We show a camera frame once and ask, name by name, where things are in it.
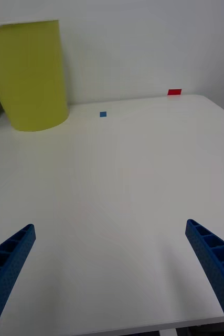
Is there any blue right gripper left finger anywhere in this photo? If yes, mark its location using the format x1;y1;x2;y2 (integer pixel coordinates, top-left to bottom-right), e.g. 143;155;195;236
0;223;36;336

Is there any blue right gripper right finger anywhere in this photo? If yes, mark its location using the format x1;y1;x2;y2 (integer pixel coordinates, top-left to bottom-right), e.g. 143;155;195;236
185;218;224;336

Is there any yellow-green plastic bin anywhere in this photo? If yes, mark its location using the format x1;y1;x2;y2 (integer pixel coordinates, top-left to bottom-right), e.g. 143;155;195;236
0;19;70;132

